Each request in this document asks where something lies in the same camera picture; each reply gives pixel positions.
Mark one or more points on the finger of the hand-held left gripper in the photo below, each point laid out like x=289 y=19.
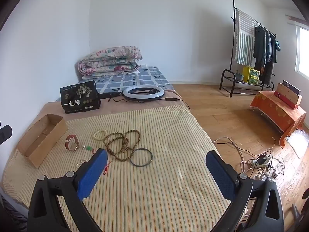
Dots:
x=5 y=134

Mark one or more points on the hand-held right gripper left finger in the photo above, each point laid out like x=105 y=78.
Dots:
x=93 y=174

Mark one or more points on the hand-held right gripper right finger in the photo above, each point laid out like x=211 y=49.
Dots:
x=219 y=176

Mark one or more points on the cardboard box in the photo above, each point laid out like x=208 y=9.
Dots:
x=36 y=149

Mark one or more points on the black charger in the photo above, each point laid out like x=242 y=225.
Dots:
x=261 y=159

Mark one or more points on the white power strip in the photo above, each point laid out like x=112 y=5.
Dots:
x=265 y=164

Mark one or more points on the yellow striped blanket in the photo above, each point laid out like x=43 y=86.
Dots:
x=157 y=186

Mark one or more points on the brown blanket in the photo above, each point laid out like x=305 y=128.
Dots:
x=120 y=106

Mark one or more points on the black printed gift box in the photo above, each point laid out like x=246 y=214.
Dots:
x=80 y=98

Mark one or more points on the dark patterned cloth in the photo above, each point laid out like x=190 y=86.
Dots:
x=10 y=217

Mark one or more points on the orange red boxes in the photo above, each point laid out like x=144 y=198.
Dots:
x=272 y=111

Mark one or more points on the red flat box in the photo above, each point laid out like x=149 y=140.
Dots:
x=286 y=102

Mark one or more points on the tan gift box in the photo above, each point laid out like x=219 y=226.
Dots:
x=288 y=96

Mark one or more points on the yellow crate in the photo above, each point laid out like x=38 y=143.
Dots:
x=251 y=75

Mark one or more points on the grey checked bedsheet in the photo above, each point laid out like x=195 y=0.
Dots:
x=144 y=77

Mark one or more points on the folded floral quilt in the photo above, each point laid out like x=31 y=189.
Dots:
x=111 y=60

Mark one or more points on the dark purple box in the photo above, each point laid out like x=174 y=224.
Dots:
x=292 y=87

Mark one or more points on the dark hanging clothes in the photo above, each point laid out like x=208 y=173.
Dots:
x=263 y=48

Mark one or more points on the striped towel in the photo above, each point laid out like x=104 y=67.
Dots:
x=243 y=41

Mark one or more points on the black clothes rack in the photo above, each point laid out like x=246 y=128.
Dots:
x=233 y=29

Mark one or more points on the window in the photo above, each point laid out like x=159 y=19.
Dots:
x=303 y=50

